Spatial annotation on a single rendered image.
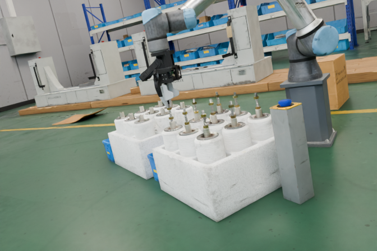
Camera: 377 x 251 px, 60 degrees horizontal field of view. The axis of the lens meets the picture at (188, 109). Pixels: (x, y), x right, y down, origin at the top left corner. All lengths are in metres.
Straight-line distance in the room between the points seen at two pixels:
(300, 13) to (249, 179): 0.67
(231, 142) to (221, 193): 0.18
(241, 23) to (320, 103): 1.84
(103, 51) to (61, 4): 4.61
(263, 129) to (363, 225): 0.43
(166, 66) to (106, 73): 3.16
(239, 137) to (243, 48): 2.19
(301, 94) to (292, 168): 0.53
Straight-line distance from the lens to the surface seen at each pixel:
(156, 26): 1.21
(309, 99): 1.54
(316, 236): 0.99
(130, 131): 1.64
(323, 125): 1.58
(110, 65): 4.40
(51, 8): 8.66
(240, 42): 3.26
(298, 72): 1.54
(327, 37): 1.42
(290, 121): 1.04
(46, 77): 5.48
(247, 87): 3.16
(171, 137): 1.25
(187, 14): 1.24
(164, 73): 1.22
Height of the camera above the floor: 0.55
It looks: 11 degrees down
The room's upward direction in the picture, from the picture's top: 12 degrees counter-clockwise
